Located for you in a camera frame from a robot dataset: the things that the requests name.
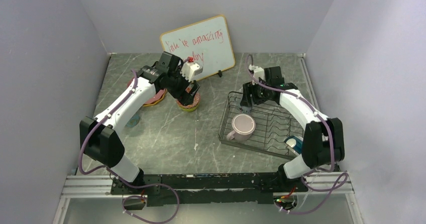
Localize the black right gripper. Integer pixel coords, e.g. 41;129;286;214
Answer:
241;78;272;107

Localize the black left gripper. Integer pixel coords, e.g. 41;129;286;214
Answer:
167;66;200;106

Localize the blue zigzag pattern bowl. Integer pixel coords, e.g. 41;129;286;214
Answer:
176;92;200;106

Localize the lilac mug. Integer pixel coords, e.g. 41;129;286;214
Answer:
226;114;256;142

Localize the yellow-green bowl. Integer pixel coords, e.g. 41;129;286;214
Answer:
178;105;198;112

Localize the yellow polka-dot plate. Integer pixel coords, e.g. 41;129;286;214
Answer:
143;94;166;107

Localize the pink polka-dot plate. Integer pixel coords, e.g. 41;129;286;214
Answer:
126;77;166;106

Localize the teal white-dot bowl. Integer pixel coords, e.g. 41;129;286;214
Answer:
284;136;303;156

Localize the blue butterfly mug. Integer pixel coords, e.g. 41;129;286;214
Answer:
126;114;140;128

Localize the small grey-blue cup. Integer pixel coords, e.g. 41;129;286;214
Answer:
239;104;252;115

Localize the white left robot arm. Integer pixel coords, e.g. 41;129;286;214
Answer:
78;51;203;194

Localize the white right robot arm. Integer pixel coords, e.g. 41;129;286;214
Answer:
240;64;345;191

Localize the yellow-framed whiteboard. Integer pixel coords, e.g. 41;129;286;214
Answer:
160;15;236;80

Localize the black base bar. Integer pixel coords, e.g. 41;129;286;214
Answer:
111;166;307;207

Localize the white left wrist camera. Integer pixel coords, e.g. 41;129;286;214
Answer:
180;57;203;82

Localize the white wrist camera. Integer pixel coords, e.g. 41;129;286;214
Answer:
249;65;265;82
180;57;203;82

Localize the black wire dish rack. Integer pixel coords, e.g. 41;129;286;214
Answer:
218;91;304;160

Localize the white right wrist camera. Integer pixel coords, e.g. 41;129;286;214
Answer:
249;65;265;82

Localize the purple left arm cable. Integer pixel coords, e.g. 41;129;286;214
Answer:
78;56;194;224

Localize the aluminium rail at wall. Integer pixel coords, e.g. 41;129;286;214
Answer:
297;53;316;101

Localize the aluminium front frame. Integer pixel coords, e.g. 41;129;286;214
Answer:
53;175;364;223

